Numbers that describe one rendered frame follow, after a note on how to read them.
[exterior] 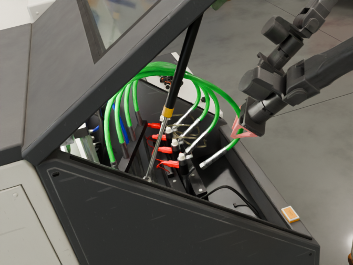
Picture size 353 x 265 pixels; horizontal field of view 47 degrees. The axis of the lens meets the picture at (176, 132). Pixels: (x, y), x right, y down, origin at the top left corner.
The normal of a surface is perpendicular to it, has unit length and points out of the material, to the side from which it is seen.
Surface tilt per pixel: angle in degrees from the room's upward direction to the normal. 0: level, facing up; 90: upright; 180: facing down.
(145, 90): 90
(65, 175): 90
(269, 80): 42
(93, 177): 90
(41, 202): 90
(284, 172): 0
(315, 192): 0
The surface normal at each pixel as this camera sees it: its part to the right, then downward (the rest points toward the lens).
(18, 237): 0.27, 0.51
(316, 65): -0.77, -0.47
